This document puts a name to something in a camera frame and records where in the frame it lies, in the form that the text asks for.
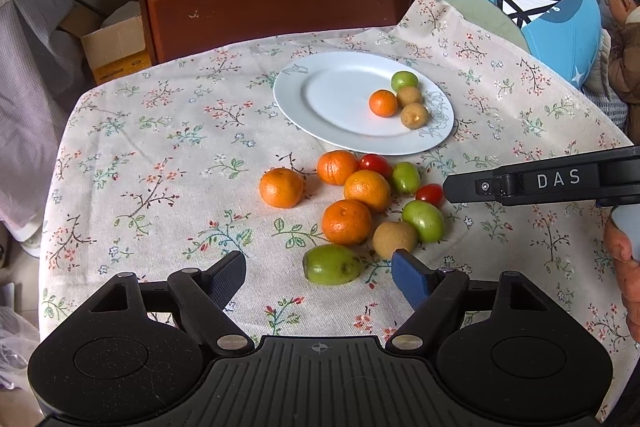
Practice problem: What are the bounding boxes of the floral tablecloth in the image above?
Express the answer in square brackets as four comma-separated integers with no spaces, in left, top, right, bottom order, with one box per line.
[37,0,640,423]

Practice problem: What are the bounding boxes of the green jujube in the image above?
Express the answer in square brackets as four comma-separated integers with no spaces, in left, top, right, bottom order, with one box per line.
[391,71,419,92]
[303,244,362,285]
[391,162,422,196]
[402,200,446,243]

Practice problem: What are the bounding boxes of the grey-green cushion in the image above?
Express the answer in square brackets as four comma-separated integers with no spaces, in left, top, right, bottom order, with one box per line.
[424,0,531,55]

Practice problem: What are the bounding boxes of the orange mandarin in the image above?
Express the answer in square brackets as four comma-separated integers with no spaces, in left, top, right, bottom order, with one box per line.
[316,150,360,186]
[321,199,373,246]
[259,168,305,208]
[369,89,399,116]
[343,169,392,214]

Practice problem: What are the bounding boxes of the brown kiwi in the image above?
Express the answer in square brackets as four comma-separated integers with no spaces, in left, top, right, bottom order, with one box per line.
[372,220,419,259]
[400,103,430,130]
[396,86,424,108]

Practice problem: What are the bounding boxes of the person's right hand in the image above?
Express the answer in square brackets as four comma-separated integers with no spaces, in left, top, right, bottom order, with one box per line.
[602,219,640,344]

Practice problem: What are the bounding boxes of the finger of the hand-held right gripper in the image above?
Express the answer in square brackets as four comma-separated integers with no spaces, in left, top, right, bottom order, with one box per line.
[442,146,640,208]

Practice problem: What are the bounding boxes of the red cherry tomato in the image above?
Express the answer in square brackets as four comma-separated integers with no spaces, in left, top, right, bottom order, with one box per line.
[416,183,445,206]
[358,154,393,180]

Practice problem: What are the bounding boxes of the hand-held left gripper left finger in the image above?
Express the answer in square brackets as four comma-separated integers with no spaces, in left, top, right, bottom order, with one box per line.
[87,251,256,355]

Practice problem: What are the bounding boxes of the white plate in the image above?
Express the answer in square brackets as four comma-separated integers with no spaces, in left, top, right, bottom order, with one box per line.
[273,52,455,156]

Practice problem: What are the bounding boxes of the open cardboard box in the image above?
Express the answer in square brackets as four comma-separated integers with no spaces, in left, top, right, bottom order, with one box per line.
[59,0,151,85]

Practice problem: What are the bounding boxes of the clear plastic bag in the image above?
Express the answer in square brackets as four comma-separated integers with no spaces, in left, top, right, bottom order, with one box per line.
[0,307,41,390]

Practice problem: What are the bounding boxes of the brown wooden cabinet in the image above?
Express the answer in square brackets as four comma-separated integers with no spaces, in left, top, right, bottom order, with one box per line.
[117,0,438,66]

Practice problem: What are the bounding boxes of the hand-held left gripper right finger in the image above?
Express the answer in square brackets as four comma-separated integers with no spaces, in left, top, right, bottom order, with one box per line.
[385,249,553,353]

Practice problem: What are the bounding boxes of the checked fabric cover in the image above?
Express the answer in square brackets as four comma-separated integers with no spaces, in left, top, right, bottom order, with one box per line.
[0,0,96,238]

